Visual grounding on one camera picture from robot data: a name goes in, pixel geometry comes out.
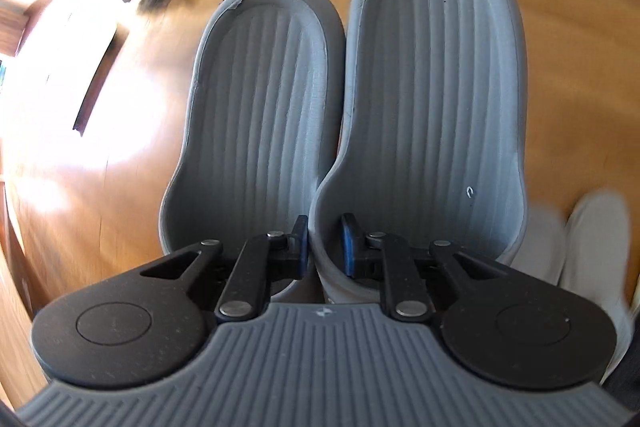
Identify grey ribbed rubber slipper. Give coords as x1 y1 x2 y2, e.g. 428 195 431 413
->
160 0 347 300
307 0 529 305

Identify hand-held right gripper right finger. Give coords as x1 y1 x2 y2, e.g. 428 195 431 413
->
340 213 506 323

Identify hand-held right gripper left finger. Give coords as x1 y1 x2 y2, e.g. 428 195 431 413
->
139 214 311 323

